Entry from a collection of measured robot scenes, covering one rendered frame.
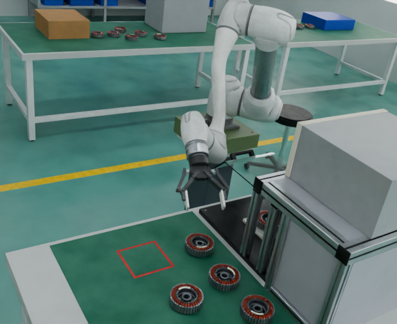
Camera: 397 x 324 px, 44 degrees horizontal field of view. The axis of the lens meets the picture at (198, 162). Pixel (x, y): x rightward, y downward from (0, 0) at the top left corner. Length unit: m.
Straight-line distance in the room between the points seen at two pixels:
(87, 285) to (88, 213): 1.66
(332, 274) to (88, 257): 0.85
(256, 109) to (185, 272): 1.07
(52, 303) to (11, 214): 1.75
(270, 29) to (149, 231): 0.96
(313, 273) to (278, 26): 1.03
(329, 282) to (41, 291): 0.91
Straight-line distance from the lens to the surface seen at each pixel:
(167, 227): 1.98
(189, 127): 1.90
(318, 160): 1.60
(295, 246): 1.62
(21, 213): 3.37
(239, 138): 2.61
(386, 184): 1.45
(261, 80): 2.39
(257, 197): 1.72
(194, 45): 4.53
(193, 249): 1.84
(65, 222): 3.26
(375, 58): 7.60
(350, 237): 1.51
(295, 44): 5.22
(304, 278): 1.63
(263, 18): 2.11
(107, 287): 1.71
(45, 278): 1.75
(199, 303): 1.64
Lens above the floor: 1.93
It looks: 28 degrees down
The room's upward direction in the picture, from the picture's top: 8 degrees clockwise
